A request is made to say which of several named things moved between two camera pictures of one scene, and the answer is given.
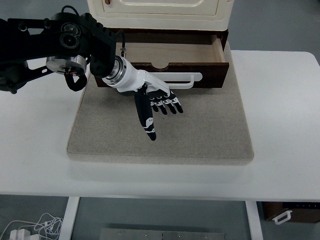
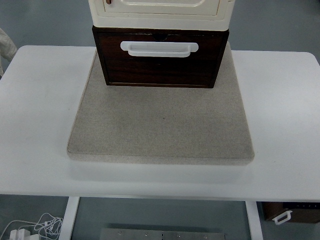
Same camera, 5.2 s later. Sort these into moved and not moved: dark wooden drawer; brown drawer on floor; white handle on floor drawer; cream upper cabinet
Moved: dark wooden drawer
Not moved: brown drawer on floor; cream upper cabinet; white handle on floor drawer
